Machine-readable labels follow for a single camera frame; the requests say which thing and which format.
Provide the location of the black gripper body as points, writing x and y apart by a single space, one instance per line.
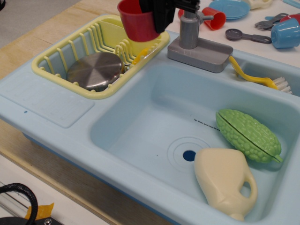
187 5

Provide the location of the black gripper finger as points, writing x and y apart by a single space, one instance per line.
146 5
163 12

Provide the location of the red plastic mug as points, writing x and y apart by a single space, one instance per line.
139 26

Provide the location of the red cup lying down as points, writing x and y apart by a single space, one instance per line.
214 18

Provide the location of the blue plastic cup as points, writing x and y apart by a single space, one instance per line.
286 34

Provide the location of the red cup behind blue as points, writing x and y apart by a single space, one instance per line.
288 17

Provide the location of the light blue toy sink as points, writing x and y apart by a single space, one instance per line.
135 139

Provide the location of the blue plastic plate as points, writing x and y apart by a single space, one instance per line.
233 9

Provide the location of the grey toy faucet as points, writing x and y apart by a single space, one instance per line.
190 49

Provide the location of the yellow utensil in rack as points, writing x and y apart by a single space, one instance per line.
140 56

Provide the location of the grey toy spoon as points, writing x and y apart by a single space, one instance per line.
235 34

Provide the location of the grey toy fork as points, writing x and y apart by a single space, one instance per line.
268 24

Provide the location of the yellow dish rack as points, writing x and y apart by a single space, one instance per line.
103 34

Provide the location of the stainless steel pot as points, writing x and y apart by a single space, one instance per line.
96 71

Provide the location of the yellow dish brush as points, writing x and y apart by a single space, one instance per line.
280 84

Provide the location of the green bitter melon toy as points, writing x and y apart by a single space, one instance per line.
246 134

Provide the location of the cream plastic jug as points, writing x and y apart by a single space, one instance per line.
226 181

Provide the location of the yellow tape piece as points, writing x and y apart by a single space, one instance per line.
43 211

